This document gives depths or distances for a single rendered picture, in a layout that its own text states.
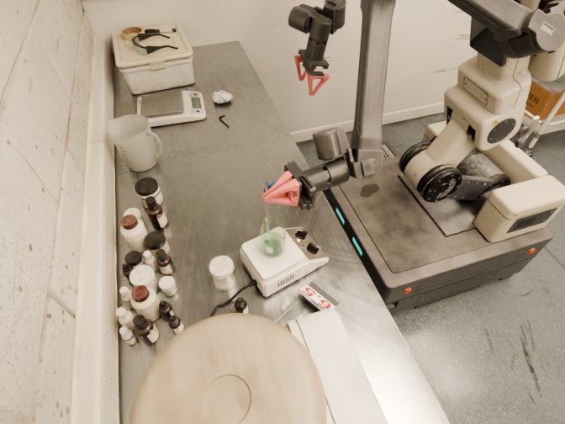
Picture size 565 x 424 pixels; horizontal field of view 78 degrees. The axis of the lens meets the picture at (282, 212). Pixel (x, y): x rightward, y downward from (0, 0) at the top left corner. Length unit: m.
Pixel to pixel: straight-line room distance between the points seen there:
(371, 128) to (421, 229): 0.89
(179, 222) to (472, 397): 1.34
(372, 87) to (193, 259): 0.63
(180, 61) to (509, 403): 1.93
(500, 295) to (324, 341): 1.85
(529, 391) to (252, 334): 1.73
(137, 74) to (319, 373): 1.53
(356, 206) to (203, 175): 0.74
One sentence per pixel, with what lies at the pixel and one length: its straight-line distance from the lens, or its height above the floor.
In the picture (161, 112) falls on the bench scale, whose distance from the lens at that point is 1.47.
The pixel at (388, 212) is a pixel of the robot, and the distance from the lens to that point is 1.65.
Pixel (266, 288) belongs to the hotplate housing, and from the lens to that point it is 0.86.
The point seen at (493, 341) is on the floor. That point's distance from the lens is 1.91.
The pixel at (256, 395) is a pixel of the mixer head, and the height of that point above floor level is 1.37.
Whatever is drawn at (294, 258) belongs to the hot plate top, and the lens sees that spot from 0.86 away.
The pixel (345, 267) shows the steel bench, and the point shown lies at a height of 0.75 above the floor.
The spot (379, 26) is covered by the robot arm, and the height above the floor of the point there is 1.27.
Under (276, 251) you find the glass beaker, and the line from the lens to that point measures 0.84.
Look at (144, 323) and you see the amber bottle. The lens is 0.84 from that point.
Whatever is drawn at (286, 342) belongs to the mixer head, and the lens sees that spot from 0.21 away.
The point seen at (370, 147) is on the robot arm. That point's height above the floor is 1.07.
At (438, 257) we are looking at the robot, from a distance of 1.57.
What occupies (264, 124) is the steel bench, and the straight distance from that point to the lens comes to 1.41.
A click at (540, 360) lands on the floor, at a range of 1.98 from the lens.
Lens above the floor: 1.56
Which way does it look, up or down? 49 degrees down
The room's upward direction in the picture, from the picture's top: straight up
